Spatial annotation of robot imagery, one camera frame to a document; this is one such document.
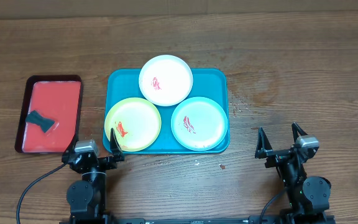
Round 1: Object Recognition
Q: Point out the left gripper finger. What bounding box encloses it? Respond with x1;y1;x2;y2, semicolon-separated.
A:
110;128;125;161
63;134;78;154

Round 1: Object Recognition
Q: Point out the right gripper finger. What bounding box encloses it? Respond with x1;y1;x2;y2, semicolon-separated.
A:
255;127;273;153
291;122;308;142

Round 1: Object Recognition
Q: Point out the yellow-green plate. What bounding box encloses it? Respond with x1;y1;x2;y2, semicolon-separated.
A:
104;97;162;152

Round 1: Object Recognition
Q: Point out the black bow-shaped sponge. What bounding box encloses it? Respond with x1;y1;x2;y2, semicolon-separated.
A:
25;110;55;133

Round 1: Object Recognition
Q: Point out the white plate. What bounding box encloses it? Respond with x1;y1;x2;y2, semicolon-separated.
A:
139;55;193;106

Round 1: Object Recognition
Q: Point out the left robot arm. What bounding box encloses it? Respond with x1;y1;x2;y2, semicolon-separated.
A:
62;130;124;224

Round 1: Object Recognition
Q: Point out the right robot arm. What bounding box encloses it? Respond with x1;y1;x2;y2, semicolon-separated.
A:
249;123;336;223

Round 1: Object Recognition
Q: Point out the dark red tray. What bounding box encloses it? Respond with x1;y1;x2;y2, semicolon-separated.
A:
14;75;83;154

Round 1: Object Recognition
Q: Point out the teal plastic serving tray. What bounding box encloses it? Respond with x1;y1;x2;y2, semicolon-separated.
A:
105;68;229;154

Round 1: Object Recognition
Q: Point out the light blue plate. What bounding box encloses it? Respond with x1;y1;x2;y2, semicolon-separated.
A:
170;96;229;152

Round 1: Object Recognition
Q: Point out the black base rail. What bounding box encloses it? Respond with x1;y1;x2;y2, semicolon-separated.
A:
58;214;336;224

